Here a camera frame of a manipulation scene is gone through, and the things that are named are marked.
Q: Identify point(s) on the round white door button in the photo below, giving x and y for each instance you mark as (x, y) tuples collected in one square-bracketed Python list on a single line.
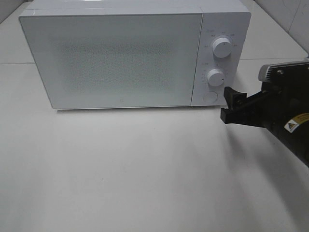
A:
[(210, 97)]

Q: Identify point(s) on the white microwave door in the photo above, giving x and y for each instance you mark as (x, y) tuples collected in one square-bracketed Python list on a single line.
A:
[(115, 61)]

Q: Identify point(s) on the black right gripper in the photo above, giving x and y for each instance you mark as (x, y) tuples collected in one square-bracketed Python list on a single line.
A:
[(283, 109)]

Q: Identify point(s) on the upper white power knob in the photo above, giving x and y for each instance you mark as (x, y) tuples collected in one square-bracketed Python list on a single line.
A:
[(222, 47)]

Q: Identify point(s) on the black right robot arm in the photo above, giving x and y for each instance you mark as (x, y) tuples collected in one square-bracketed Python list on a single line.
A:
[(297, 144)]

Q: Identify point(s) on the white microwave oven body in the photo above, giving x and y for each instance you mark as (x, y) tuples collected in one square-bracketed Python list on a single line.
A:
[(228, 18)]

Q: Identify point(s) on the white timer knob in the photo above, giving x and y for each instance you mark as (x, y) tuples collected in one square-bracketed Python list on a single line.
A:
[(215, 77)]

